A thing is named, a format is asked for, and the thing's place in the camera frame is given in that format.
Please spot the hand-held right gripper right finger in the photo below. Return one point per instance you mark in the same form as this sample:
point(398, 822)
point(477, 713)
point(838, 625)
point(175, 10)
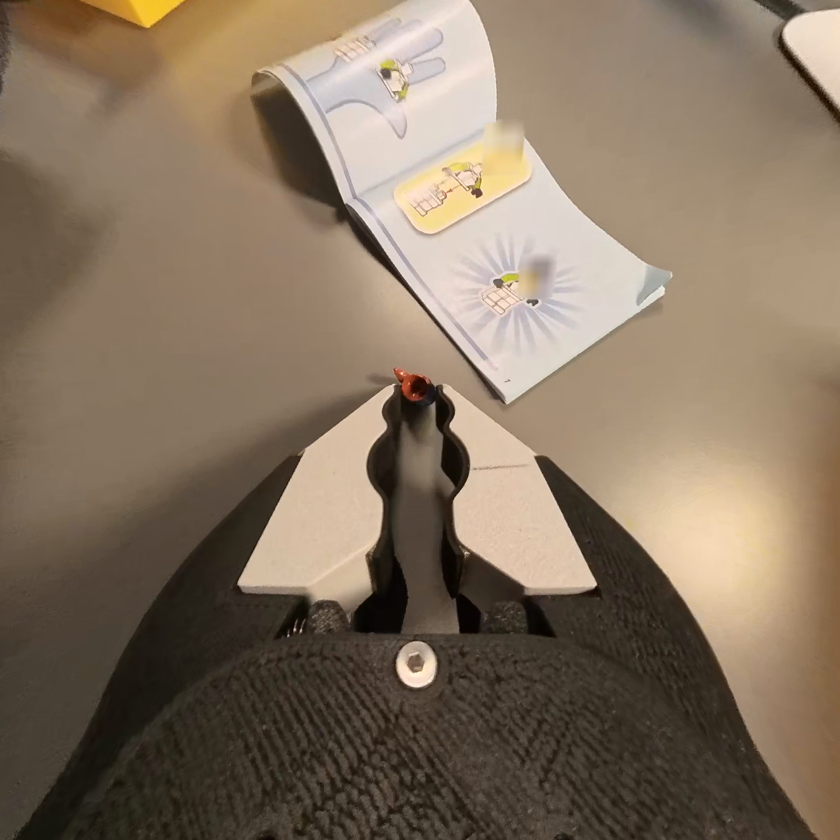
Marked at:
point(525, 525)

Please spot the wooden book stand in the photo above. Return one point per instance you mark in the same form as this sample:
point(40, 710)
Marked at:
point(817, 52)

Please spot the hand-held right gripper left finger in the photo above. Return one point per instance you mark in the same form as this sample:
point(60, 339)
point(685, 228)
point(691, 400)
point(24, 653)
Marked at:
point(308, 525)

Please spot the yellow plastic bin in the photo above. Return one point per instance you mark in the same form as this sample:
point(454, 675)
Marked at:
point(141, 10)

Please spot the dark lego minifigure cap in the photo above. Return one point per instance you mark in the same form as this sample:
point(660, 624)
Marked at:
point(415, 388)

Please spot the lego instruction booklet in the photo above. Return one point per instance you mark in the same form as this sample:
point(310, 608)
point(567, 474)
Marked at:
point(558, 262)

